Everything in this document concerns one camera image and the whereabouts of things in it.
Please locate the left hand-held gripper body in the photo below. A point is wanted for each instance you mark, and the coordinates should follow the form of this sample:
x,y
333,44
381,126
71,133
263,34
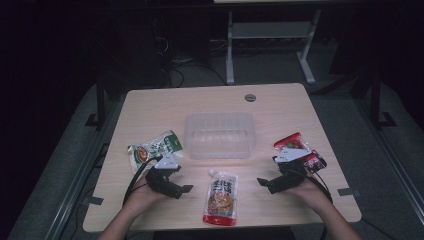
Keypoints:
x,y
163,181

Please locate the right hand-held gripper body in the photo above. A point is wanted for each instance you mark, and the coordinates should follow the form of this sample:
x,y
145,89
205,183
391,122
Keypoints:
x,y
291,173

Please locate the white spouted food pouch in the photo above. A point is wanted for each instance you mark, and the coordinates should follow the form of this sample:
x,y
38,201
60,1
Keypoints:
x,y
220,200

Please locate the clear plastic container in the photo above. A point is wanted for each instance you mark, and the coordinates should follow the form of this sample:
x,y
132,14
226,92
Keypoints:
x,y
220,136

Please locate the person's left hand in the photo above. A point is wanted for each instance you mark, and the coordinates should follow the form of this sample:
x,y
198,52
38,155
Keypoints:
x,y
143,195

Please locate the person's right hand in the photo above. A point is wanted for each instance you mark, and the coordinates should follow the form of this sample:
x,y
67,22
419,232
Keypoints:
x,y
308,191

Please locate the red and black food pouch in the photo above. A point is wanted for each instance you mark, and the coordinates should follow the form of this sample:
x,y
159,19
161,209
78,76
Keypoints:
x,y
290,141

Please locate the green and white food pouch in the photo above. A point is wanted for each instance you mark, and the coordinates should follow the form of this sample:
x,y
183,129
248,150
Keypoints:
x,y
151,150

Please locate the grey tape strip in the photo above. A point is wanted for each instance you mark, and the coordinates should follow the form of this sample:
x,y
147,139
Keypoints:
x,y
96,200
346,192

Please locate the grey round table grommet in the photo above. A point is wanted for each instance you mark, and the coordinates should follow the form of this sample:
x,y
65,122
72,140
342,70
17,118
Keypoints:
x,y
250,98

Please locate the black metal stand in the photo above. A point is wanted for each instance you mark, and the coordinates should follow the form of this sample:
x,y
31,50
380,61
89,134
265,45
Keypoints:
x,y
101,103
376,100

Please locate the white metal desk frame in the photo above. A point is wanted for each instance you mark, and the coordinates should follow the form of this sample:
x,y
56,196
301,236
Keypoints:
x,y
270,30

